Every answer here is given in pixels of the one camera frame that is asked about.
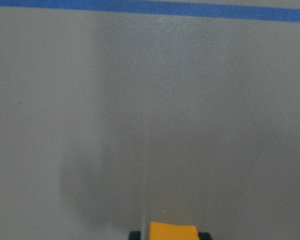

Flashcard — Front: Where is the orange toy block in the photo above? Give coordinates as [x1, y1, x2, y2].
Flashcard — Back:
[148, 221, 200, 240]

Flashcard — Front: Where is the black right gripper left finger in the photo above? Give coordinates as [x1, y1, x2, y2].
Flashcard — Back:
[128, 231, 141, 240]

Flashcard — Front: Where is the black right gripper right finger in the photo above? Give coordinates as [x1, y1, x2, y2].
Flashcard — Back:
[198, 232, 212, 240]

